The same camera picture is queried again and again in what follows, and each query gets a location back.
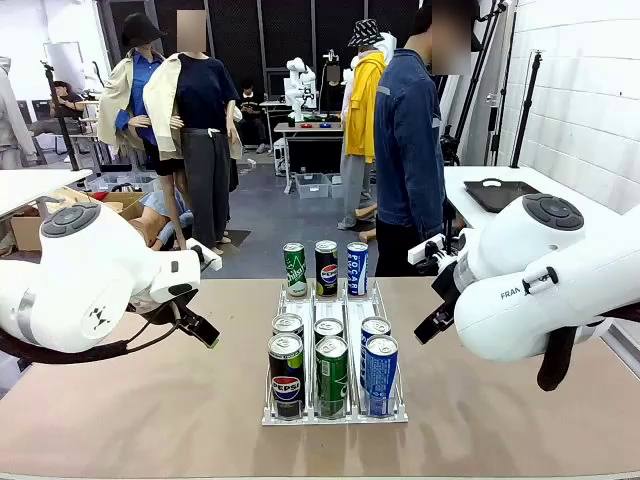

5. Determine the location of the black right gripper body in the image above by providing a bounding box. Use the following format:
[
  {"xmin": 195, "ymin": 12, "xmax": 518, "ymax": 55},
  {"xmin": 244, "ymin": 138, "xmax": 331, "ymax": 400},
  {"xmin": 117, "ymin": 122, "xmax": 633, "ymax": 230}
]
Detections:
[{"xmin": 431, "ymin": 263, "xmax": 465, "ymax": 322}]

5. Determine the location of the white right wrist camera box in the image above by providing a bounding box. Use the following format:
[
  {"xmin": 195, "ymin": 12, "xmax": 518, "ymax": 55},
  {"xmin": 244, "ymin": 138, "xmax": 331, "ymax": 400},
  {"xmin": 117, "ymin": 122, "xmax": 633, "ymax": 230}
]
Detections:
[{"xmin": 407, "ymin": 233, "xmax": 447, "ymax": 266}]

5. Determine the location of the black camera tripod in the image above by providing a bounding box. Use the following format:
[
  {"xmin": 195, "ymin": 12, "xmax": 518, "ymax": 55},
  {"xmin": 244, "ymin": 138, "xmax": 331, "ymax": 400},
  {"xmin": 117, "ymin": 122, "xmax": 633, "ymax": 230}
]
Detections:
[{"xmin": 40, "ymin": 59, "xmax": 81, "ymax": 172}]

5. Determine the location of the blue Pocari Sweat can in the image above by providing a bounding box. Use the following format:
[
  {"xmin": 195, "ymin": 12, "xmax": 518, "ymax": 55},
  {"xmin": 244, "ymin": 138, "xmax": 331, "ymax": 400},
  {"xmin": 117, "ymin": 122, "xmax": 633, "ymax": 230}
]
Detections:
[
  {"xmin": 346, "ymin": 241, "xmax": 370, "ymax": 297},
  {"xmin": 365, "ymin": 334, "xmax": 400, "ymax": 418},
  {"xmin": 360, "ymin": 316, "xmax": 392, "ymax": 390}
]

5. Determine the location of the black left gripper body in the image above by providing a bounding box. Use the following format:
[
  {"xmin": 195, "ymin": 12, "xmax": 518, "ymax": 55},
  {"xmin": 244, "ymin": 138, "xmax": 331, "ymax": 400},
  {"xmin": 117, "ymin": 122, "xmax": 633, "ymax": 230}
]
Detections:
[{"xmin": 127, "ymin": 286, "xmax": 201, "ymax": 325}]

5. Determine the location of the mannequin with black hat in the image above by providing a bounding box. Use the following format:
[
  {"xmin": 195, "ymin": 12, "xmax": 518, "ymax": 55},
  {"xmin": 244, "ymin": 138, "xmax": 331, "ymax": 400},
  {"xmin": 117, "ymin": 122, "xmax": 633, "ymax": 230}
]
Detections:
[{"xmin": 97, "ymin": 12, "xmax": 190, "ymax": 251}]

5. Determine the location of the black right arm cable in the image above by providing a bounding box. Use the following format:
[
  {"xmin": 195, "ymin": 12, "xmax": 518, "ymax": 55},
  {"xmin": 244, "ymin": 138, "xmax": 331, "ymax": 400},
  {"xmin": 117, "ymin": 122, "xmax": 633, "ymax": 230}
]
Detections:
[{"xmin": 537, "ymin": 304, "xmax": 640, "ymax": 394}]

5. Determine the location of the standing background person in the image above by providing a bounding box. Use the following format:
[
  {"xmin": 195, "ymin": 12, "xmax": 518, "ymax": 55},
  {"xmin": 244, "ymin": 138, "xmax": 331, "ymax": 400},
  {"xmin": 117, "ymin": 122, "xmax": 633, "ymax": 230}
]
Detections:
[{"xmin": 319, "ymin": 64, "xmax": 347, "ymax": 119}]

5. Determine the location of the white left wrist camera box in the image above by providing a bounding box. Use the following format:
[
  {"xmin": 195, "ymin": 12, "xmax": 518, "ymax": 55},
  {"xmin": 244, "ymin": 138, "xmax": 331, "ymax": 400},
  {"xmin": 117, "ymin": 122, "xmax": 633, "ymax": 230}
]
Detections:
[{"xmin": 185, "ymin": 238, "xmax": 223, "ymax": 272}]

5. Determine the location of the white side table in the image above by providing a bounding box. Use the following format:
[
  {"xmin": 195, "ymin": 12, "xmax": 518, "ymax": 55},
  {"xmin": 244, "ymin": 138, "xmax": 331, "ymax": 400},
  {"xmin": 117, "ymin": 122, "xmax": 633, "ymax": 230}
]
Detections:
[{"xmin": 443, "ymin": 164, "xmax": 632, "ymax": 231}]

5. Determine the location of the seated person with mask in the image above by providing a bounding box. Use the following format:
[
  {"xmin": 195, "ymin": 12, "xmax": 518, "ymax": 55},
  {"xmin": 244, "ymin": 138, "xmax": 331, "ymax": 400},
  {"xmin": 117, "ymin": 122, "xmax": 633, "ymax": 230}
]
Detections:
[{"xmin": 238, "ymin": 82, "xmax": 270, "ymax": 154}]

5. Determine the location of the seated person in black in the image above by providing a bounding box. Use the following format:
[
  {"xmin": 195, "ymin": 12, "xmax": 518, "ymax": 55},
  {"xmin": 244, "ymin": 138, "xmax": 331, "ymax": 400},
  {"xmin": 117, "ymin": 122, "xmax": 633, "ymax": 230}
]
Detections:
[{"xmin": 29, "ymin": 80, "xmax": 86, "ymax": 136}]

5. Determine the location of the mannequin in yellow hoodie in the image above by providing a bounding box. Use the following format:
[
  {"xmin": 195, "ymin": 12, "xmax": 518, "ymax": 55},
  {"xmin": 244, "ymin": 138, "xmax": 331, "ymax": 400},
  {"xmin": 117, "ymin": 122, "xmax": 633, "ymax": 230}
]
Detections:
[{"xmin": 337, "ymin": 18, "xmax": 396, "ymax": 231}]

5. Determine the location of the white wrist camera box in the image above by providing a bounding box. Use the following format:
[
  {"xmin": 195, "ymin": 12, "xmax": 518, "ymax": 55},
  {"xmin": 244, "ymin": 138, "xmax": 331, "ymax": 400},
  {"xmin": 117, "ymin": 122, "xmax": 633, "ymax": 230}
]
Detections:
[
  {"xmin": 407, "ymin": 233, "xmax": 447, "ymax": 266},
  {"xmin": 185, "ymin": 238, "xmax": 223, "ymax": 272}
]

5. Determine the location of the clear acrylic can rack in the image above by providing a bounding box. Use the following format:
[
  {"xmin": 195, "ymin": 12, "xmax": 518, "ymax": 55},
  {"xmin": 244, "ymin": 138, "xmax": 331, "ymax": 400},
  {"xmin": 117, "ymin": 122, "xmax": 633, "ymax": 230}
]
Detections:
[{"xmin": 261, "ymin": 279, "xmax": 409, "ymax": 426}]

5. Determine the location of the black pole stand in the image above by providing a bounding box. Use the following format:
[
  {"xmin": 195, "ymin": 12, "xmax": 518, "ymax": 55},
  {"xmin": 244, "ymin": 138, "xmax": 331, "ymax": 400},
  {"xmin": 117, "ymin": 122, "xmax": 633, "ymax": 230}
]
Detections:
[{"xmin": 509, "ymin": 49, "xmax": 545, "ymax": 169}]

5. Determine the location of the black serving tray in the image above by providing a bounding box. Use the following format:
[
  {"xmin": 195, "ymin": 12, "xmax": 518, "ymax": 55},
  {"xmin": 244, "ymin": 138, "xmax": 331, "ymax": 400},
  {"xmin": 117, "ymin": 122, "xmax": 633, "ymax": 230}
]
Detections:
[{"xmin": 463, "ymin": 178, "xmax": 542, "ymax": 214}]

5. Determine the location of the black Pepsi can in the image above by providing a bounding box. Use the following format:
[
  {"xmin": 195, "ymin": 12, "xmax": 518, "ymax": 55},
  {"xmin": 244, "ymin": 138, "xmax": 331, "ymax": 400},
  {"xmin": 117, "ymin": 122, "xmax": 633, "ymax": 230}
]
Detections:
[
  {"xmin": 314, "ymin": 240, "xmax": 340, "ymax": 297},
  {"xmin": 268, "ymin": 332, "xmax": 306, "ymax": 420},
  {"xmin": 271, "ymin": 313, "xmax": 305, "ymax": 342}
]

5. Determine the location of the green Chilsung cider can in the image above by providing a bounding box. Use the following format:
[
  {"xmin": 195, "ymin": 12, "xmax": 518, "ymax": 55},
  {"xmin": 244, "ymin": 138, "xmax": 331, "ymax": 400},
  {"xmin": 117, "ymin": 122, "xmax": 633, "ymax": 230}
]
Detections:
[
  {"xmin": 314, "ymin": 318, "xmax": 345, "ymax": 345},
  {"xmin": 315, "ymin": 335, "xmax": 349, "ymax": 419},
  {"xmin": 283, "ymin": 242, "xmax": 307, "ymax": 298}
]

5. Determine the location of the lying mannequin torso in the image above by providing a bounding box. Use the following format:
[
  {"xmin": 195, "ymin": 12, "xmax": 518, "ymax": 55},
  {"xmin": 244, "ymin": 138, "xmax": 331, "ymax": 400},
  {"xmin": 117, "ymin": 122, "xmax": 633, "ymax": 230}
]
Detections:
[{"xmin": 130, "ymin": 189, "xmax": 195, "ymax": 251}]

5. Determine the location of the mannequin in navy top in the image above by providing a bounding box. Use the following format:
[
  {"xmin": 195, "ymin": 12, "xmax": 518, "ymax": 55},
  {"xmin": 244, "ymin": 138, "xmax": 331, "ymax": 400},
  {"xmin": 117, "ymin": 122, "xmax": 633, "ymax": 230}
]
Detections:
[{"xmin": 143, "ymin": 9, "xmax": 245, "ymax": 256}]

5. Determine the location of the person in denim jacket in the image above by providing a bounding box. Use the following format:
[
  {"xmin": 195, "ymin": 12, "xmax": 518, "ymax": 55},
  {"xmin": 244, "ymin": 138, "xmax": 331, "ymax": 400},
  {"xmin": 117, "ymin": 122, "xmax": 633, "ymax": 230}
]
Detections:
[{"xmin": 374, "ymin": 0, "xmax": 474, "ymax": 279}]

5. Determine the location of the brown cardboard box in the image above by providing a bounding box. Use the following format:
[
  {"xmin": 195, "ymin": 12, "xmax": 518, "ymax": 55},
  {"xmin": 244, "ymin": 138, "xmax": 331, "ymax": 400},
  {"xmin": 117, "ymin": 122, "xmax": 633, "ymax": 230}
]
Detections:
[{"xmin": 9, "ymin": 187, "xmax": 147, "ymax": 252}]

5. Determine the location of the grey background work table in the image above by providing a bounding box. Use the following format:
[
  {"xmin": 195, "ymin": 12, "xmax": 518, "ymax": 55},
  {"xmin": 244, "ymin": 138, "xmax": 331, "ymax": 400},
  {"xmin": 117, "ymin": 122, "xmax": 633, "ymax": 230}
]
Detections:
[{"xmin": 273, "ymin": 121, "xmax": 347, "ymax": 194}]

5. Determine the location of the mannequin in white hoodie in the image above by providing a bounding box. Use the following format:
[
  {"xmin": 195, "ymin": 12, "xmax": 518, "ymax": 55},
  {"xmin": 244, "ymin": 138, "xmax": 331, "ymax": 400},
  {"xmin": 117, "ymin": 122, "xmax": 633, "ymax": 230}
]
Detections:
[{"xmin": 378, "ymin": 30, "xmax": 400, "ymax": 66}]

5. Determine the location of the person's right forearm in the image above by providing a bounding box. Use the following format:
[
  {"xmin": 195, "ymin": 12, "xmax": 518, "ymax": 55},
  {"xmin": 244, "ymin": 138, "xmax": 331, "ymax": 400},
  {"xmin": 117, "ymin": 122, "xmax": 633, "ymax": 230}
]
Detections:
[{"xmin": 417, "ymin": 189, "xmax": 447, "ymax": 242}]

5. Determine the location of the black light stand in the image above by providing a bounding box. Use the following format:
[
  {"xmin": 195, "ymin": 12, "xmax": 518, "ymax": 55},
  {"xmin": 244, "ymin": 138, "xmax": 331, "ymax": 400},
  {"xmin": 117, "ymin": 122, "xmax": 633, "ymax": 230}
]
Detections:
[{"xmin": 449, "ymin": 0, "xmax": 517, "ymax": 167}]

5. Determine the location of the white whiteboard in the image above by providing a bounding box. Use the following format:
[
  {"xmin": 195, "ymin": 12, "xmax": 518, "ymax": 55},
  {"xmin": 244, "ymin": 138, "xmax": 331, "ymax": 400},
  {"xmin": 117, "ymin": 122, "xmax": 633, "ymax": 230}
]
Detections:
[{"xmin": 43, "ymin": 42, "xmax": 86, "ymax": 94}]

